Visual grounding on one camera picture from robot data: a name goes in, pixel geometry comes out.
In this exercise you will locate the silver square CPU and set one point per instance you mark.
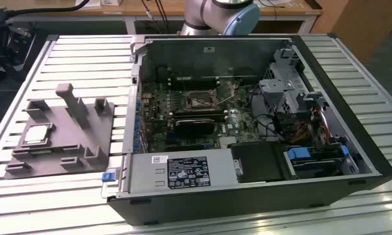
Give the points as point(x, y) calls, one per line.
point(38, 133)

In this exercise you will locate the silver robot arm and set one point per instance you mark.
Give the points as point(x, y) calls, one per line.
point(199, 12)

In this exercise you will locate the CPU socket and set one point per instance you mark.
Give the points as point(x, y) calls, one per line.
point(203, 100)

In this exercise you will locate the white paper box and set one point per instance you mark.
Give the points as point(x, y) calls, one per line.
point(95, 2)

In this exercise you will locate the white box with print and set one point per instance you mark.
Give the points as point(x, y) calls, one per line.
point(112, 2)

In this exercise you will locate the grey plastic parts rack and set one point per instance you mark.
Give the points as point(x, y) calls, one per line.
point(68, 147)

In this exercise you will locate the wooden desk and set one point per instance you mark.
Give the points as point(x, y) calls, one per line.
point(143, 9)

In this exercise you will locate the blue case latch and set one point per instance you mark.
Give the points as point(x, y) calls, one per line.
point(108, 177)

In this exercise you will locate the black RAM sticks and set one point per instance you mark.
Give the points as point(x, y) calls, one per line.
point(197, 83)
point(198, 114)

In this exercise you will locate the white sticker on case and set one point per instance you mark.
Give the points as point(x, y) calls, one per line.
point(210, 49)

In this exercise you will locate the grey power supply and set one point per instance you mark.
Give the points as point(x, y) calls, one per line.
point(147, 176)

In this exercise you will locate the thin metal locking lever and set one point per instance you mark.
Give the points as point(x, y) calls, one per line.
point(229, 97)

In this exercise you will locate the black power supply label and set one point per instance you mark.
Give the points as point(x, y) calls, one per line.
point(189, 172)

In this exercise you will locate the green motherboard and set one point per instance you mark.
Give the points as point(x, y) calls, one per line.
point(238, 124)

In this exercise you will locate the silver chipset heat sink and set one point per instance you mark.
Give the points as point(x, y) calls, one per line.
point(229, 142)

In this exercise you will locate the grey metal drive cage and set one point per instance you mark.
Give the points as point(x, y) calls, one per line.
point(281, 95)

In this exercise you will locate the black open PC case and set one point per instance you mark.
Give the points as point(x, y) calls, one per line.
point(249, 205)

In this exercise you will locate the hard disk in blue carrier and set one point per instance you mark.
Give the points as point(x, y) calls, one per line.
point(299, 153)

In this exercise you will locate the wooden cabinet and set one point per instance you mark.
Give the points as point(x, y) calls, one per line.
point(357, 24)

